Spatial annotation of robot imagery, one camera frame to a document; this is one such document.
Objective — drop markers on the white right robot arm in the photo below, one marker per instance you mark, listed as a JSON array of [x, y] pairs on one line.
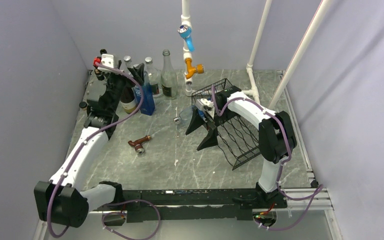
[[276, 137]]

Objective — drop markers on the tall clear open-neck bottle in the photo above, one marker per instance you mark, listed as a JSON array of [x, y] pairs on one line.
[[169, 79]]

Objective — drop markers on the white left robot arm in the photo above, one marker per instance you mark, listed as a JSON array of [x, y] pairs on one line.
[[61, 200]]

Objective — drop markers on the clear bottle dark label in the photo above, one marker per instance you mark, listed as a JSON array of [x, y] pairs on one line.
[[128, 61]]

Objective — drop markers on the brown gold-capped wine bottle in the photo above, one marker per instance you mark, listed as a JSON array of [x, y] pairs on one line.
[[128, 100]]

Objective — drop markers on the black wire wine rack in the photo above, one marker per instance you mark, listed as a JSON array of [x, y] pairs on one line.
[[237, 138]]

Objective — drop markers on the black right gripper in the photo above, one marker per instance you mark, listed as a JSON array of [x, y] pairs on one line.
[[211, 140]]

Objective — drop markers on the white diagonal pole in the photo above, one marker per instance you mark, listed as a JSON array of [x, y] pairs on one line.
[[308, 36]]

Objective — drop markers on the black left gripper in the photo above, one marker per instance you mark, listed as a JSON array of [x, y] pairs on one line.
[[137, 76]]

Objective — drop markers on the clear black-capped bottle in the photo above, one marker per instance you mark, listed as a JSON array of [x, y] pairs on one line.
[[99, 74]]

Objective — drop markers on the orange pipe valve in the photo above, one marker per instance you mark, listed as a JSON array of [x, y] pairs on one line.
[[192, 70]]

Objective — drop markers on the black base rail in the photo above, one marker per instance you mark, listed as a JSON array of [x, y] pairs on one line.
[[195, 204]]

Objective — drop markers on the clear blue bottle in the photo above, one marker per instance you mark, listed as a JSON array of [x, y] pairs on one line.
[[189, 115], [148, 104]]

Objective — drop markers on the round clear flask bottle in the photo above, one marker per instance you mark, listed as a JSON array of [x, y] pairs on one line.
[[83, 105]]

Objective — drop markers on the white PVC pipe frame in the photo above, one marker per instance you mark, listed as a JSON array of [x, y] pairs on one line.
[[253, 92]]

